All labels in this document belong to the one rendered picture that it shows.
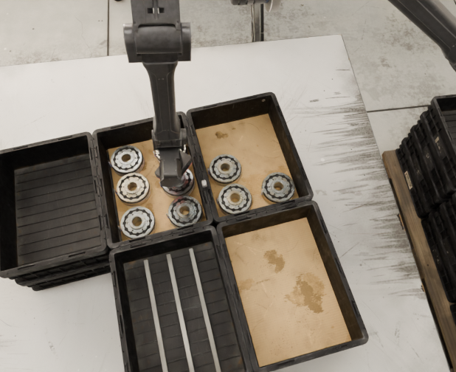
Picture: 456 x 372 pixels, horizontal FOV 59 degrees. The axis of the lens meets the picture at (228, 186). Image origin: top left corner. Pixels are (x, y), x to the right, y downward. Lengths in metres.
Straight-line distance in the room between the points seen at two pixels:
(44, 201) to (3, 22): 2.10
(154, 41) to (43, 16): 2.58
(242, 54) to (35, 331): 1.27
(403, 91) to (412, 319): 1.67
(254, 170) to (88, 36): 1.95
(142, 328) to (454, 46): 1.00
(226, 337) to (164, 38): 0.79
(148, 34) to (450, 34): 0.57
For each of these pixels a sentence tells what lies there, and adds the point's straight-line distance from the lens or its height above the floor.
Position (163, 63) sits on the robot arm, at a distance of 0.74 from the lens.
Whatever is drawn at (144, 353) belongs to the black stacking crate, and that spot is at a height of 0.83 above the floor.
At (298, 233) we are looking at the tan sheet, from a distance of 1.24.
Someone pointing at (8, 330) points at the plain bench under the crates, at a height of 0.70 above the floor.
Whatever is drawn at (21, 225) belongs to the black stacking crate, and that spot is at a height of 0.83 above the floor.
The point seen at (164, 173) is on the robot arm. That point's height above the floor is 1.08.
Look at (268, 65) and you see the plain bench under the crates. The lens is 1.74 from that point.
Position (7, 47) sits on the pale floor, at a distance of 3.15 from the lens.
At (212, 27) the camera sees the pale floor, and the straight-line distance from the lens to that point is 2.91.
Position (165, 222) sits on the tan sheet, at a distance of 1.25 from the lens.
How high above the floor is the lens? 1.99
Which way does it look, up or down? 65 degrees down
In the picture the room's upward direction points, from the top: 1 degrees counter-clockwise
